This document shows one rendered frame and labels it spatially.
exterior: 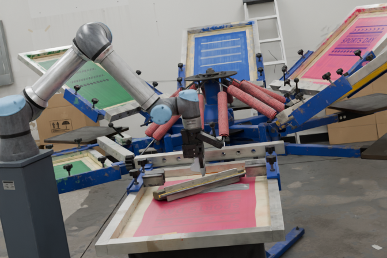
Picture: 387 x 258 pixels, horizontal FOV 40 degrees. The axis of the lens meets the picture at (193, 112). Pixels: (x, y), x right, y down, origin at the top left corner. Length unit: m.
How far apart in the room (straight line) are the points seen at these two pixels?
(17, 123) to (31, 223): 0.38
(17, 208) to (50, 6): 4.70
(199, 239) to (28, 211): 0.76
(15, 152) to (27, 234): 0.32
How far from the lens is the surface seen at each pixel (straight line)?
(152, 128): 2.92
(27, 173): 2.11
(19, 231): 2.21
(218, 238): 1.65
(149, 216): 1.98
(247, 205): 1.95
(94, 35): 2.02
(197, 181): 2.13
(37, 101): 2.22
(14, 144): 2.13
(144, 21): 6.36
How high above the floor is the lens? 1.64
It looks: 10 degrees down
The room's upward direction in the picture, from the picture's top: 8 degrees counter-clockwise
